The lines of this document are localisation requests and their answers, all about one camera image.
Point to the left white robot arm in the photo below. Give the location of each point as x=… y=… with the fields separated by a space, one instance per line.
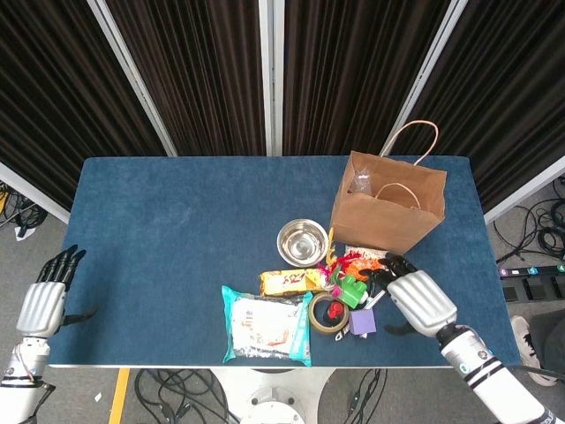
x=17 y=397

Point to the left silver and black robot hand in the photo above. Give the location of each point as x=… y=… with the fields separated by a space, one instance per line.
x=42 y=309

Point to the white partition frame post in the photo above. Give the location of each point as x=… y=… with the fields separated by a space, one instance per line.
x=525 y=192
x=421 y=79
x=31 y=194
x=134 y=84
x=270 y=79

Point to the person's dark trouser leg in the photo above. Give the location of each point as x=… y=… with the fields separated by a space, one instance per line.
x=552 y=335

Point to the white paper scrap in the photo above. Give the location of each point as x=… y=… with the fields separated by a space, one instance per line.
x=24 y=234

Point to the orange snack packet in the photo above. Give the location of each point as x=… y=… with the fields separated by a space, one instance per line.
x=364 y=265

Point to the gold biscuit pack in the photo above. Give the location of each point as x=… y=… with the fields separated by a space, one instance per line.
x=287 y=282

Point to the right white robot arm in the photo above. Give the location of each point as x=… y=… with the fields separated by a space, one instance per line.
x=485 y=371

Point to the brown paper shopping bag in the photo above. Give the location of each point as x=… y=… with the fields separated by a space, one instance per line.
x=379 y=225

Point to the teal instant noodle packet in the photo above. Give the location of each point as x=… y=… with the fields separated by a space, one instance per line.
x=265 y=327

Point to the purple foam block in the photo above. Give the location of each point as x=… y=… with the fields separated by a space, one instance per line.
x=362 y=321

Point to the brown tape roll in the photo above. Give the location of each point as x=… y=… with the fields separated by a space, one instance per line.
x=315 y=324

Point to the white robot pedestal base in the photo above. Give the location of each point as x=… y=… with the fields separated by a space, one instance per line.
x=273 y=397

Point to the black bottle with red cap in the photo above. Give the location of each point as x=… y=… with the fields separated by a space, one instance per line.
x=337 y=309

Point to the blue velvet tablecloth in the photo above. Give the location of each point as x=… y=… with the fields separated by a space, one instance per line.
x=154 y=243

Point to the right silver and black robot hand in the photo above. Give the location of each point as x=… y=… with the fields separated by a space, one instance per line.
x=424 y=302

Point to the colourful feather shuttlecock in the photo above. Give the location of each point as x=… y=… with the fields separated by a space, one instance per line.
x=335 y=270

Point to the white sneaker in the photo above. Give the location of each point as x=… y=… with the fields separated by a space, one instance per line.
x=527 y=349

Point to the stainless steel bowl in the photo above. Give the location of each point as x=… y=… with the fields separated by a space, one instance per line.
x=302 y=243

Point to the green toy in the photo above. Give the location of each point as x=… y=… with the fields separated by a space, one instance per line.
x=353 y=293

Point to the dark pleated curtain panel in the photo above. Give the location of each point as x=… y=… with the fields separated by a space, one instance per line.
x=507 y=88
x=344 y=66
x=198 y=66
x=53 y=88

